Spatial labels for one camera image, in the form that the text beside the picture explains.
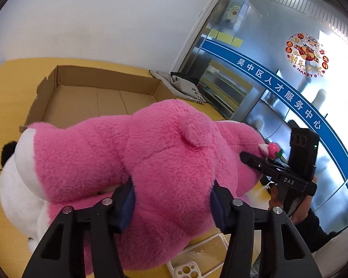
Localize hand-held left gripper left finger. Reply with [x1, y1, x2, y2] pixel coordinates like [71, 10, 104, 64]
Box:
[22, 178, 136, 278]

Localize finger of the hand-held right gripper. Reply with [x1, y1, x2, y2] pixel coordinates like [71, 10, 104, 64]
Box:
[260, 177, 274, 193]
[239, 151, 282, 177]

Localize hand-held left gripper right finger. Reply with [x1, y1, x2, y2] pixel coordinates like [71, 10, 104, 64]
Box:
[209, 180, 323, 278]

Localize pink plush bear toy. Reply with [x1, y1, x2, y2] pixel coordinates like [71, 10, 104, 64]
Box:
[16, 99, 283, 276]

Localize person's right forearm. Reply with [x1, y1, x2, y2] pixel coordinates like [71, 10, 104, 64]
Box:
[293, 208, 338, 254]

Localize person's right hand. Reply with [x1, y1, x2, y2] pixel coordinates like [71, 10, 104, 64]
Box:
[268, 177, 318, 223]

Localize clear phone case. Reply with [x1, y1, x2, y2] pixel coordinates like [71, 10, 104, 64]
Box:
[166, 233, 229, 278]

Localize blue window banner strip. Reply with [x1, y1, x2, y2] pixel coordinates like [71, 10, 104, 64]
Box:
[201, 38, 348, 202]

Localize person's beige trousers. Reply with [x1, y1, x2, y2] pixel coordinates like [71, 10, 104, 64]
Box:
[311, 220, 348, 278]

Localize grey cloth bag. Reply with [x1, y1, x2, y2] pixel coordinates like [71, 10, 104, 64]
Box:
[149, 69, 206, 104]

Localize red round window sticker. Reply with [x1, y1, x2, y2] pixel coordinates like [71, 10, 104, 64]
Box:
[286, 33, 329, 78]

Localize white and black plush toy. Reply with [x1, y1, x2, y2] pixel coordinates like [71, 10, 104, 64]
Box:
[0, 141, 51, 251]

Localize open cardboard box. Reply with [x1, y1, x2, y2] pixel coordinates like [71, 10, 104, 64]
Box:
[20, 65, 177, 134]

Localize yellow sticky notes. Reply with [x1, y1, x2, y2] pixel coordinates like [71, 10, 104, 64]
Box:
[207, 29, 244, 47]

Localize cartoon poster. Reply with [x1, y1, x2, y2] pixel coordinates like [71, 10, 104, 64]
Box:
[220, 0, 251, 31]

